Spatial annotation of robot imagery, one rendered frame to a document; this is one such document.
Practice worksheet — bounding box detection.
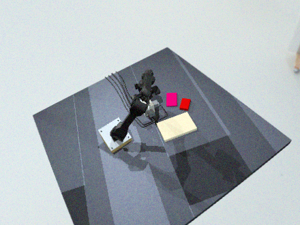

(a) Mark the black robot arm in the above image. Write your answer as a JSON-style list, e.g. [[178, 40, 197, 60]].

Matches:
[[110, 69, 155, 142]]

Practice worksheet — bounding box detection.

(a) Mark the pink flat rectangular pad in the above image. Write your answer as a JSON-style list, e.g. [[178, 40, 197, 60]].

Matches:
[[166, 93, 177, 106]]

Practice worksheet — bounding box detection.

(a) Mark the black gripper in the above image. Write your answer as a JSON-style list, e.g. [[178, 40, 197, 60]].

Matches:
[[131, 86, 160, 103]]

